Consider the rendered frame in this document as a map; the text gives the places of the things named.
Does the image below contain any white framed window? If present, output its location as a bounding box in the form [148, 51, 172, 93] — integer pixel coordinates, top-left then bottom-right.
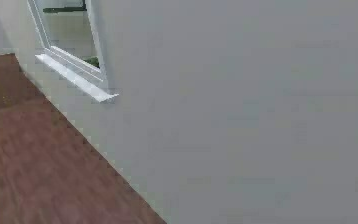
[26, 0, 120, 104]

